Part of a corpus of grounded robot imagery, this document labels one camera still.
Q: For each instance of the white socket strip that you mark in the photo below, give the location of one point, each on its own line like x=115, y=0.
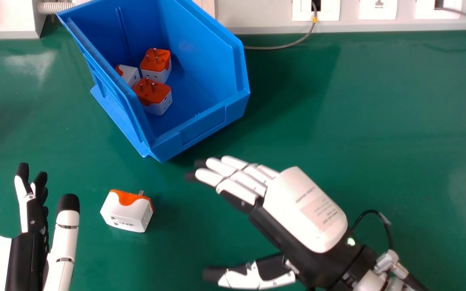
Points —
x=378, y=9

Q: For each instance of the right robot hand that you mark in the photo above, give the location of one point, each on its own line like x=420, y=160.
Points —
x=297, y=218

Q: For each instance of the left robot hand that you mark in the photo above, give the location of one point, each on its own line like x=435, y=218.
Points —
x=30, y=250

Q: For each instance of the blue plastic bin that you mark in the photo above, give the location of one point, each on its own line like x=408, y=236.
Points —
x=164, y=76

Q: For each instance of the white-and-orange plug adapter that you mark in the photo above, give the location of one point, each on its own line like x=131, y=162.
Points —
x=128, y=212
x=128, y=74
x=156, y=64
x=154, y=97

